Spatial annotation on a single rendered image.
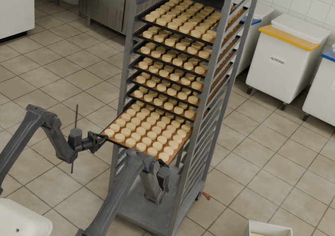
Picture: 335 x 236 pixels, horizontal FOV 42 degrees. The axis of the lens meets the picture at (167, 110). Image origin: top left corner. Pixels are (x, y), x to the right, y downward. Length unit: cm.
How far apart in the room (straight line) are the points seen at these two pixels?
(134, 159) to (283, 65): 307
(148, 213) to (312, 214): 133
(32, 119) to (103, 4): 361
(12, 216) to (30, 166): 209
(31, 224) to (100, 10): 408
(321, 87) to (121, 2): 230
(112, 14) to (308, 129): 247
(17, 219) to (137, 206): 171
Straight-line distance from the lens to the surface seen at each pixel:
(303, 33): 457
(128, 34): 223
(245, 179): 367
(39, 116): 170
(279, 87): 453
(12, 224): 140
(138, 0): 217
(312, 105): 448
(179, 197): 263
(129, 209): 300
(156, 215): 300
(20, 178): 340
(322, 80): 435
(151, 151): 218
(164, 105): 237
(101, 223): 149
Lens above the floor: 238
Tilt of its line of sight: 34 degrees down
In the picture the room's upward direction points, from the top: 11 degrees clockwise
